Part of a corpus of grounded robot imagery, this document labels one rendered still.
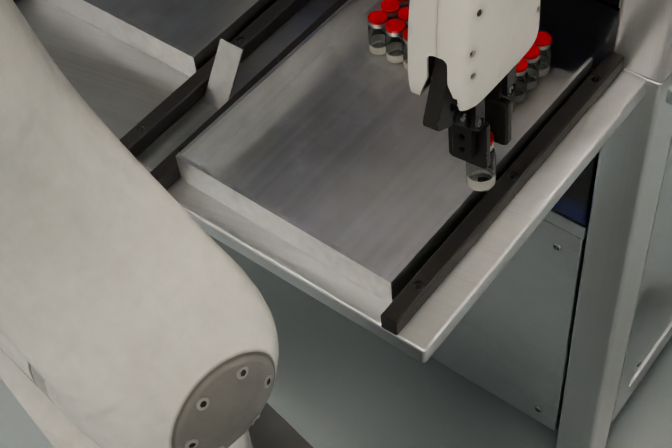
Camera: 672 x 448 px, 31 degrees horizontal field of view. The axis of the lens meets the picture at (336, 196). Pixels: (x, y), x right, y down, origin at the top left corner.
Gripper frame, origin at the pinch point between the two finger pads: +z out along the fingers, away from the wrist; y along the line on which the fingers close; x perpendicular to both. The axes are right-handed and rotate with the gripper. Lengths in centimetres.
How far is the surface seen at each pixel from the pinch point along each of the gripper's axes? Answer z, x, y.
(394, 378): 108, -44, -41
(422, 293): 23.3, -6.8, -1.0
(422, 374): 108, -40, -45
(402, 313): 23.4, -7.1, 1.8
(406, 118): 22.8, -20.8, -19.2
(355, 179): 23.4, -20.5, -9.8
